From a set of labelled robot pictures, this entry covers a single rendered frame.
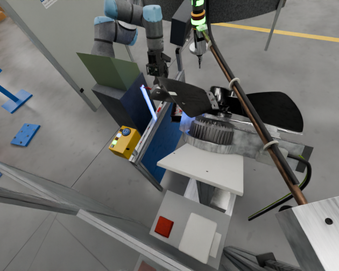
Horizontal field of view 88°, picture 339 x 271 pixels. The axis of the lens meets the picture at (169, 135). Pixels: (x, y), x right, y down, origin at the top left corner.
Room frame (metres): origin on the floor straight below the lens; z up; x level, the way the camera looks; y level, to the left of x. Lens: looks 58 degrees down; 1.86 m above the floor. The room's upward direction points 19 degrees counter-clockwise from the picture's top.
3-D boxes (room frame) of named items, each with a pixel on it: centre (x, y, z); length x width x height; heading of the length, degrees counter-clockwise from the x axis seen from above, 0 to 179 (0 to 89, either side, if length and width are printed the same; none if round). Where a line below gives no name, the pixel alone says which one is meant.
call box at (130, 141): (0.57, 0.26, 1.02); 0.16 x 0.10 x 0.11; 140
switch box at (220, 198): (0.17, -0.17, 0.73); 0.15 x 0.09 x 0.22; 140
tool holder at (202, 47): (0.56, -0.21, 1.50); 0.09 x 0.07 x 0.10; 175
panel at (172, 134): (0.88, 0.00, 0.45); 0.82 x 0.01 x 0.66; 140
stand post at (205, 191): (0.23, -0.10, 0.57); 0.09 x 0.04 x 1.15; 50
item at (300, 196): (0.27, -0.18, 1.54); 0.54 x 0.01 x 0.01; 175
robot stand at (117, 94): (1.17, 0.25, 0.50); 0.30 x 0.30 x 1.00; 44
